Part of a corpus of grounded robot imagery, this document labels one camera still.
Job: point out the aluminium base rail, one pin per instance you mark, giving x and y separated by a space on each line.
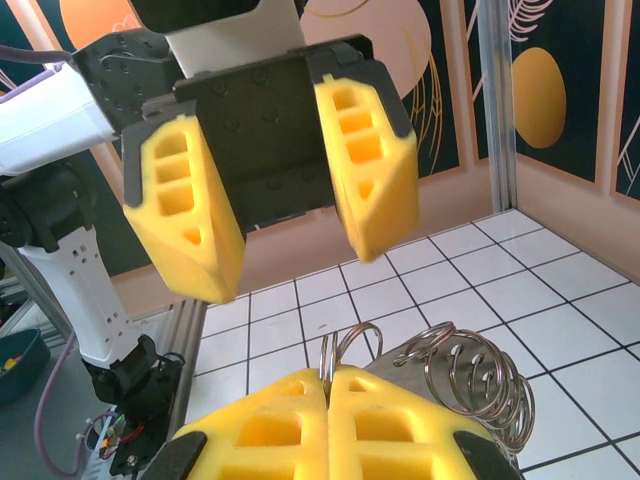
185 330

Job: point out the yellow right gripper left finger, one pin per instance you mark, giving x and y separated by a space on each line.
270 435

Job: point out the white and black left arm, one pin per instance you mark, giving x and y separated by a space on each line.
75 280

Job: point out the aluminium corner post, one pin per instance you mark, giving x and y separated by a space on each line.
495 100

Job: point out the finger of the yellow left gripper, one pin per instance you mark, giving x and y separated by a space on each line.
200 265
385 200

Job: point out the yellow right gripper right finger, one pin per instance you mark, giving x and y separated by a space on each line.
400 440

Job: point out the teal plastic bin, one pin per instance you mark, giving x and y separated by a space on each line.
22 370

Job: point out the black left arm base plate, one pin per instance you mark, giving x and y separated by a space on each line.
150 440

